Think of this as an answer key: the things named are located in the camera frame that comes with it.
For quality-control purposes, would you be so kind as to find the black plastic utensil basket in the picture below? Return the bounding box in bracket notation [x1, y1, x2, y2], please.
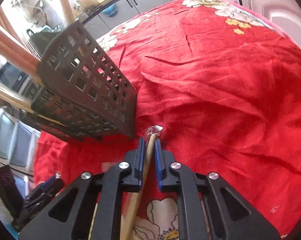
[19, 22, 137, 141]

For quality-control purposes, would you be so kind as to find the wooden chopsticks pair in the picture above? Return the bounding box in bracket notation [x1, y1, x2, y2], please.
[119, 125, 164, 240]

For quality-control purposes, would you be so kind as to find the white drawer unit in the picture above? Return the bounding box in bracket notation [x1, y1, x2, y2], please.
[0, 107, 41, 176]

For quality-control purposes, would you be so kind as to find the wrapped chopsticks bundle in basket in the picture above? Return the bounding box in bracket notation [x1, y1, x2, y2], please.
[0, 26, 41, 83]

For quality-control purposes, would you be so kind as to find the blue hanging bowl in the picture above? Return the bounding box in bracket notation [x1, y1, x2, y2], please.
[102, 4, 118, 17]

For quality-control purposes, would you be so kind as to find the red floral tablecloth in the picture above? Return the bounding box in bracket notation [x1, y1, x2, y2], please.
[33, 0, 301, 240]

